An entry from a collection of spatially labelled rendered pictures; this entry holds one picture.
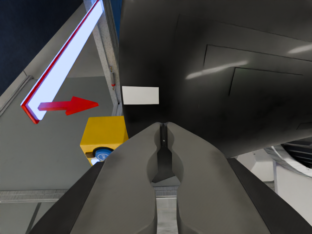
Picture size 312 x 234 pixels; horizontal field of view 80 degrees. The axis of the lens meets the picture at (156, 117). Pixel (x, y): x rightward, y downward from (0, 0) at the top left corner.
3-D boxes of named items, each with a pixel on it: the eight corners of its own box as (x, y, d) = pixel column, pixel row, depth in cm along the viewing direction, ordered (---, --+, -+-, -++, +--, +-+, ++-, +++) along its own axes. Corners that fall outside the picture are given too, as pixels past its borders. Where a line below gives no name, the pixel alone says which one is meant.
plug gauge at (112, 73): (115, 90, 56) (113, 67, 50) (111, 90, 56) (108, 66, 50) (116, 88, 57) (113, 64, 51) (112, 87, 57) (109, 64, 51)
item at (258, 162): (269, 159, 87) (281, 182, 79) (235, 160, 87) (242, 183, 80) (286, 136, 75) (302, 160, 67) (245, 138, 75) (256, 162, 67)
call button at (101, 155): (115, 155, 46) (114, 162, 45) (99, 156, 46) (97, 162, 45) (111, 146, 43) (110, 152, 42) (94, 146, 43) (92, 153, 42)
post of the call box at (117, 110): (125, 108, 63) (120, 138, 54) (116, 109, 63) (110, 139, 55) (123, 102, 61) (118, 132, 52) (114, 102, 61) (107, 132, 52)
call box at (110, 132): (135, 146, 60) (133, 178, 53) (104, 147, 60) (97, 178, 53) (127, 111, 49) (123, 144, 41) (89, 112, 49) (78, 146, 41)
